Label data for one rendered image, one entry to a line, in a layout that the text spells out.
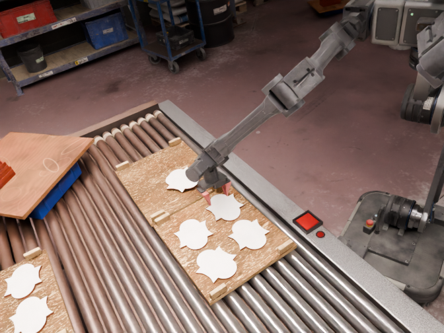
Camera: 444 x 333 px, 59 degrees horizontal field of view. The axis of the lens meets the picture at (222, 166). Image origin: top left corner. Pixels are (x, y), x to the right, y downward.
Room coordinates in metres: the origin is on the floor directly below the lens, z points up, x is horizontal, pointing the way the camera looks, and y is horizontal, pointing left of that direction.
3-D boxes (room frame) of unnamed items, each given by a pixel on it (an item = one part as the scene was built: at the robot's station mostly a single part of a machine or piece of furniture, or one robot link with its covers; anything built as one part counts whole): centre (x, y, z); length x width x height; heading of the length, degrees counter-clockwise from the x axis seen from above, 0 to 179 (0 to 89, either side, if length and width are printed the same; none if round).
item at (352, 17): (1.30, -0.53, 1.45); 0.09 x 0.08 x 0.12; 49
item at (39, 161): (1.43, 0.89, 1.03); 0.50 x 0.50 x 0.02; 66
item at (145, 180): (1.30, 0.24, 0.93); 0.41 x 0.35 x 0.02; 25
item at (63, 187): (1.39, 0.84, 0.97); 0.31 x 0.31 x 0.10; 66
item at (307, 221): (0.93, -0.27, 0.92); 0.06 x 0.06 x 0.01; 26
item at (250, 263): (0.93, 0.05, 0.93); 0.41 x 0.35 x 0.02; 27
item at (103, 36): (5.48, 1.25, 0.32); 0.50 x 0.41 x 0.37; 115
